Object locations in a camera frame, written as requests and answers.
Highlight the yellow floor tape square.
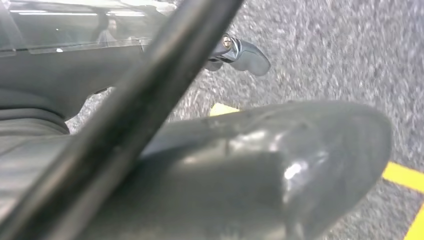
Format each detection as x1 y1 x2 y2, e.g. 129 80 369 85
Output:
210 102 424 240

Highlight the black cable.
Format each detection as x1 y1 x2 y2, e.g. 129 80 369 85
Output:
0 0 245 240

